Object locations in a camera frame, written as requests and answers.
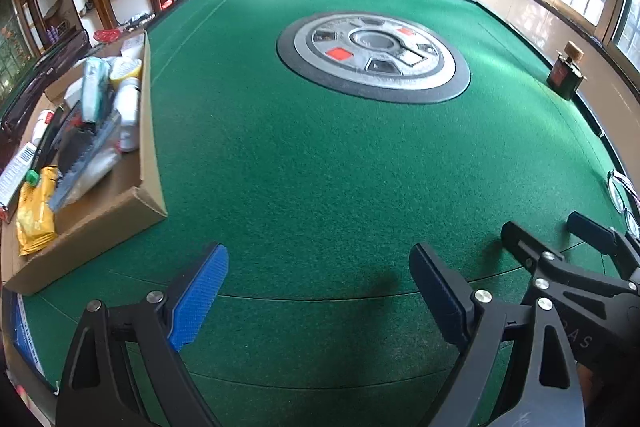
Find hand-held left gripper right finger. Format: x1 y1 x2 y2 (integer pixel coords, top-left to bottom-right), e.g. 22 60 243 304
409 242 586 427

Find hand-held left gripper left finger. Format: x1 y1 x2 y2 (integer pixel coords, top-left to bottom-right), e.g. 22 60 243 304
55 242 231 427

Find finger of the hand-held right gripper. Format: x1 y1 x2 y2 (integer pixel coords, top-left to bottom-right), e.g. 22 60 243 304
567 211 640 278
501 220 638 308

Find cardboard box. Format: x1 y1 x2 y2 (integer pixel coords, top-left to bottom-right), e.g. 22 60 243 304
0 29 168 298

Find pale tissue pack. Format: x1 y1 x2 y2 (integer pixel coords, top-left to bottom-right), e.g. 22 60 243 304
80 57 112 122

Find yellow jar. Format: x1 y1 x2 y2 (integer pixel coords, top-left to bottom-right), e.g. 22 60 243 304
109 57 143 88

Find eyeglasses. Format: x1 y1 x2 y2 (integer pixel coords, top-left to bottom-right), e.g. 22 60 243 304
606 169 640 238

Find dark perfume bottle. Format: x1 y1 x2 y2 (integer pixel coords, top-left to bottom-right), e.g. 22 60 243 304
546 42 587 100

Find yellow packet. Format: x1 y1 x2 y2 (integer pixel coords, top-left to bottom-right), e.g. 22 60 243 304
16 167 61 257

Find red and grey glue box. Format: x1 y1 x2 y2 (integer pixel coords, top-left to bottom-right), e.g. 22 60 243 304
0 143 40 223

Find white tube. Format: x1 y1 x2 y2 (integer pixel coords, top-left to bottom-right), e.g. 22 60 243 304
31 108 57 146

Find round mahjong table centre panel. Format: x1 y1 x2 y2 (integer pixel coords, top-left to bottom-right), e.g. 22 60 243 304
276 10 472 104

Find dark framed mahjong table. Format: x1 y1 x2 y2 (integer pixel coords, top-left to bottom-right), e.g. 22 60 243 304
0 28 91 135

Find floral wall mural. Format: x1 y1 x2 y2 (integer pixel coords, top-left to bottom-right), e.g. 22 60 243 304
0 0 38 108

